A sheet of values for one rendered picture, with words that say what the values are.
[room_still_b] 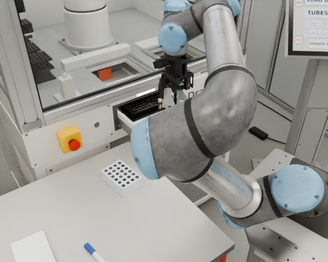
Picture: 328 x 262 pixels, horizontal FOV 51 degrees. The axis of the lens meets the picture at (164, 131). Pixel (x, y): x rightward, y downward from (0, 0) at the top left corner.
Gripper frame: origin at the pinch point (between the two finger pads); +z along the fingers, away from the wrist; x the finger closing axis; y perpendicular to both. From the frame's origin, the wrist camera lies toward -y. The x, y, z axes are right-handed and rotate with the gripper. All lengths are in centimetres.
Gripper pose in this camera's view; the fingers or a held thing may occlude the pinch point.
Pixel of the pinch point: (171, 104)
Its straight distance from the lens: 119.4
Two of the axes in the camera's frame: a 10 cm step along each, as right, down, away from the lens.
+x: 8.1, -3.5, 4.7
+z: 0.0, 8.0, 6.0
